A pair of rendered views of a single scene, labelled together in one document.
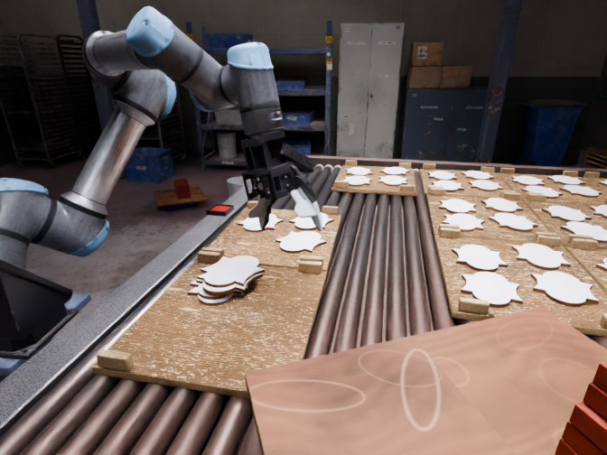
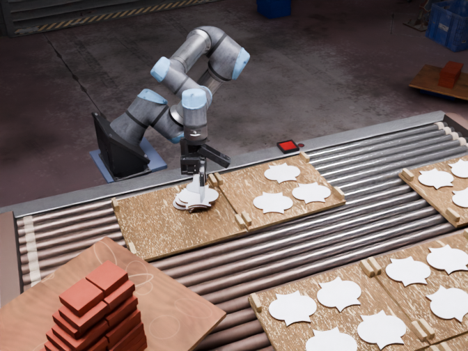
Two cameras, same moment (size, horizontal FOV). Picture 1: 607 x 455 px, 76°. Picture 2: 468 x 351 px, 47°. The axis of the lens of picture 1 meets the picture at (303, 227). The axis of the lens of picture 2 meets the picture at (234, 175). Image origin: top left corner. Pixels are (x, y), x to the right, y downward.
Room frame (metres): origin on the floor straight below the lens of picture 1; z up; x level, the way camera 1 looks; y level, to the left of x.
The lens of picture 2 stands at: (0.03, -1.21, 2.20)
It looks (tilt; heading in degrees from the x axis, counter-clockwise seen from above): 36 degrees down; 56
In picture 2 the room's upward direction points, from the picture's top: straight up
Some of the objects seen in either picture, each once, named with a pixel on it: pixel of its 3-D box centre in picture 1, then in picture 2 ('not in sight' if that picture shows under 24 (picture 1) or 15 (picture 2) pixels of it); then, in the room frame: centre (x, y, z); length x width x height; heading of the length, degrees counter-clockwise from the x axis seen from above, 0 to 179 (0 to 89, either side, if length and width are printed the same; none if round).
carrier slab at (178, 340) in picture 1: (231, 313); (176, 216); (0.69, 0.15, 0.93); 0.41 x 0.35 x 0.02; 169
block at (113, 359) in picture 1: (115, 359); (115, 204); (0.52, 0.32, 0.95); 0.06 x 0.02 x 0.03; 79
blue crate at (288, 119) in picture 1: (294, 117); not in sight; (5.69, 0.12, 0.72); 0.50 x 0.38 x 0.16; 78
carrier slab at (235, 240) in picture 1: (279, 235); (277, 189); (1.10, 0.08, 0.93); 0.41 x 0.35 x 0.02; 169
